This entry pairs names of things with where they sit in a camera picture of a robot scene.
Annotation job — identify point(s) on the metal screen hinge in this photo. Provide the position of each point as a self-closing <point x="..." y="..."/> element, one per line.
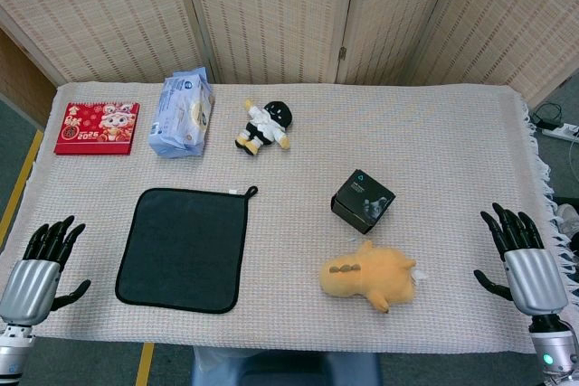
<point x="342" y="53"/>

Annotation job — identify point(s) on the brown wooden cabinet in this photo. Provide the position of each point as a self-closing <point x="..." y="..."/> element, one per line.
<point x="18" y="78"/>

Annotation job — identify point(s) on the small black cardboard box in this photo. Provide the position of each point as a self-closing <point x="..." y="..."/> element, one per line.
<point x="362" y="200"/>

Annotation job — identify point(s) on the blue tissue pack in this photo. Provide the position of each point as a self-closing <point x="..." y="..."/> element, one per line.
<point x="181" y="119"/>

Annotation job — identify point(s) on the beige woven fringed tablecloth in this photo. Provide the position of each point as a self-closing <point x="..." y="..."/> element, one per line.
<point x="294" y="178"/>

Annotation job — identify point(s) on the black and yellow cloth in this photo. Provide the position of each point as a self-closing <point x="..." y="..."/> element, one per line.
<point x="181" y="246"/>

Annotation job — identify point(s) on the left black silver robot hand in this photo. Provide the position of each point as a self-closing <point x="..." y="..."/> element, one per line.
<point x="31" y="286"/>

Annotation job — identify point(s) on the white shoe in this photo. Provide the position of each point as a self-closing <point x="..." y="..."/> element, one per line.
<point x="567" y="214"/>

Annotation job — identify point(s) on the white power strip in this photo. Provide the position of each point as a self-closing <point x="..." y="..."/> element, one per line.
<point x="563" y="131"/>

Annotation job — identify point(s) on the orange plush toy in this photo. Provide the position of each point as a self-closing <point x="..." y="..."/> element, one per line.
<point x="362" y="275"/>

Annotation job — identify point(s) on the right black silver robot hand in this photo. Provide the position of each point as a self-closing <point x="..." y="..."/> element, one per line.
<point x="534" y="277"/>

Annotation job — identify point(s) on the black-headed plush doll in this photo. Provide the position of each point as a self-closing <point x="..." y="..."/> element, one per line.
<point x="264" y="126"/>

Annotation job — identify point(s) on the black trouser leg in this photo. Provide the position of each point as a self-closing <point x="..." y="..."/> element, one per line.
<point x="567" y="200"/>

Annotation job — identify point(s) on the red desk calendar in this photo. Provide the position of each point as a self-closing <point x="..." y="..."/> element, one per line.
<point x="97" y="126"/>

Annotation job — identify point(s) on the woven folding screen panel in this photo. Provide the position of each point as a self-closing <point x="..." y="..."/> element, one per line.
<point x="271" y="11"/>
<point x="99" y="11"/>
<point x="389" y="11"/>
<point x="511" y="20"/>

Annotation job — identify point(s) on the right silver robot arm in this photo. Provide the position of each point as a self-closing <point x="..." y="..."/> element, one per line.
<point x="552" y="350"/>

